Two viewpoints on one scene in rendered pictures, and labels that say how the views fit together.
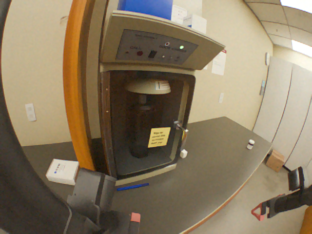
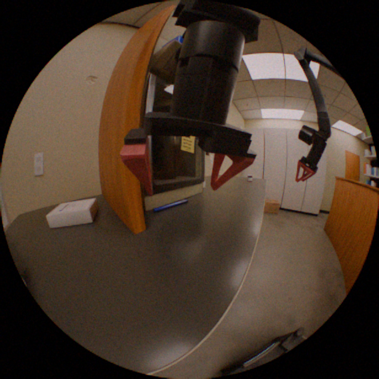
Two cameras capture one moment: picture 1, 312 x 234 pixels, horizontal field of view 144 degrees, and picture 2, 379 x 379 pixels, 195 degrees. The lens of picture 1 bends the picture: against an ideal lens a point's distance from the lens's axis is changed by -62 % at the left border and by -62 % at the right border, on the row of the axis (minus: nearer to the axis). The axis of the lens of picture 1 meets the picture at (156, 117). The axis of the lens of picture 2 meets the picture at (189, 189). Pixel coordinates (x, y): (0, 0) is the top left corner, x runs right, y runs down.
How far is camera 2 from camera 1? 0.36 m
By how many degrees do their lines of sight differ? 22
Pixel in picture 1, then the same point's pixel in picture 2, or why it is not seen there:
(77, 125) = (142, 73)
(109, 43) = (165, 55)
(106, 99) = (151, 91)
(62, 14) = (89, 74)
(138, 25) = not seen: hidden behind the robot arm
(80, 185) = not seen: hidden behind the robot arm
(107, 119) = (149, 105)
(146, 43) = not seen: hidden behind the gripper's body
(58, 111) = (69, 162)
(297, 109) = (275, 160)
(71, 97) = (144, 58)
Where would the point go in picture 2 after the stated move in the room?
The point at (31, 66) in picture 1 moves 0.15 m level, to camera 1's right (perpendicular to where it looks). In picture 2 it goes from (50, 113) to (68, 104)
